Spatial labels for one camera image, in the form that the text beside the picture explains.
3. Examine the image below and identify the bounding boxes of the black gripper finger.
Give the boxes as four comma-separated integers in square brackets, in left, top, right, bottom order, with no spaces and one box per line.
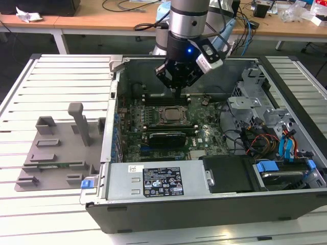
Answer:
[154,63,179,99]
[178,68,204,99]

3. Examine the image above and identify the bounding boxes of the metal socket cover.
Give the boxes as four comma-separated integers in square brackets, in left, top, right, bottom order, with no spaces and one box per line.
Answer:
[158,106,190,126]

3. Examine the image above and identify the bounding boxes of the silver CPU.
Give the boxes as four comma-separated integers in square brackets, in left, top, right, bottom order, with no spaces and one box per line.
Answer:
[165,108,183,121]

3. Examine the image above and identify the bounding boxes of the black RAM slot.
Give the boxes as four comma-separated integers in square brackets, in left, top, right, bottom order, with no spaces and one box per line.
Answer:
[142,99,192,106]
[142,93,191,101]

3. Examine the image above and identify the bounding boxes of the white power strip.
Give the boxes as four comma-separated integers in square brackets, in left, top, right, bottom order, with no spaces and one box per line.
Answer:
[224,40,235,56]

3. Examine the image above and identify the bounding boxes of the grey case release latch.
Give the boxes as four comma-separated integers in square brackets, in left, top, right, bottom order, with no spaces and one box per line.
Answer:
[109,55,124,75]

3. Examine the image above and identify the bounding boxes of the dark installed RAM stick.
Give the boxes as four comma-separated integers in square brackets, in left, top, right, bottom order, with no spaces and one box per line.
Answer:
[143,124,198,130]

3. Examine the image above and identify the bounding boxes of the silver drive cage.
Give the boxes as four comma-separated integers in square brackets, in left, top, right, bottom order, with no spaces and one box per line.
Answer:
[226,61,298,154]

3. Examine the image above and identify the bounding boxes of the green motherboard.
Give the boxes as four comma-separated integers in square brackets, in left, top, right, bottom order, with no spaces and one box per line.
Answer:
[116,93,230,163]

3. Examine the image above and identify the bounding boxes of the black graphics card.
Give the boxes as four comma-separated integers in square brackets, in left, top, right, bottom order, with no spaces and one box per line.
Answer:
[147,130,189,149]

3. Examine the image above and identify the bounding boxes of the small black box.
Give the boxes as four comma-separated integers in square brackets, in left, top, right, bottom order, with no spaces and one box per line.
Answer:
[253,3,269,19]

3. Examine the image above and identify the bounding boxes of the wooden desk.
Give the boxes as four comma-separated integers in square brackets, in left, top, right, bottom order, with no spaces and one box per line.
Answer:
[231,0,327,52]
[0,0,159,56]

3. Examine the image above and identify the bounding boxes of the black plastic shroud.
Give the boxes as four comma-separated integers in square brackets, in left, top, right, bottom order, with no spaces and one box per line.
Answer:
[201,156,254,194]

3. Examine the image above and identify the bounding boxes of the silver power supply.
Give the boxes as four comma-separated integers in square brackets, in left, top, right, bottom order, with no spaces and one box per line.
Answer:
[105,159,214,201]

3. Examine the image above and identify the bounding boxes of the black chair base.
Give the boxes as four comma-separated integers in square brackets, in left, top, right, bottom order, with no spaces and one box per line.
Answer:
[300,41,319,54]

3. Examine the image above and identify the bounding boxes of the clear plastic bags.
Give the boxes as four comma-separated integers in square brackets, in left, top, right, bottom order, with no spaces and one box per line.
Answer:
[279,1,314,24]

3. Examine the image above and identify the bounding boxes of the grey parts rack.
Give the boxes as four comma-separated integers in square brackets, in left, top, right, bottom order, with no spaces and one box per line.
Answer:
[14,102,107,192]

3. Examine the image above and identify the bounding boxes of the hard disk blue carrier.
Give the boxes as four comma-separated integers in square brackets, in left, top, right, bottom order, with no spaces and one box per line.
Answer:
[254,159,317,192]

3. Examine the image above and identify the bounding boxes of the white black box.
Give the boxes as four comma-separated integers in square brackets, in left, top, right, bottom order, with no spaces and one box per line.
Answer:
[310,14,327,27]

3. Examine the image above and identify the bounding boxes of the black open PC case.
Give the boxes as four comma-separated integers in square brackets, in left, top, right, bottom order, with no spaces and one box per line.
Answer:
[79,55,327,234]

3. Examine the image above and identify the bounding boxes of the green RAM stick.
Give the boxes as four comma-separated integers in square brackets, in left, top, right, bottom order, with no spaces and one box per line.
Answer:
[24,161,84,169]

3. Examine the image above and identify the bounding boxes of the red white packet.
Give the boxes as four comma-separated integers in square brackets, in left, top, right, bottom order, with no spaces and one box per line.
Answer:
[312,0,327,15]

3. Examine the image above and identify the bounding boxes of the crumpled white paper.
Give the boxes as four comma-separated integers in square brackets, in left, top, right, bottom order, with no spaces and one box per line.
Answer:
[15,6,43,24]

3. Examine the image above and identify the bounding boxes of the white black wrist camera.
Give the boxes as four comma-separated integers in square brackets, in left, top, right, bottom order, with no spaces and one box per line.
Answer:
[195,42,224,75]

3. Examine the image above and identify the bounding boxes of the blue cable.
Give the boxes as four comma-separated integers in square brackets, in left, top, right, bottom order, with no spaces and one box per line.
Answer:
[241,14,255,57]

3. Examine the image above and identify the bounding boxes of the red yellow wire bundle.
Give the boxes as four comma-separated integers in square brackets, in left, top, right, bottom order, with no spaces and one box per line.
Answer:
[245,127,281,157]

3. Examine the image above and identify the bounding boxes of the blue wire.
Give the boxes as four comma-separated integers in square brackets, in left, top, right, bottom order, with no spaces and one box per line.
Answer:
[277,129,296,164]

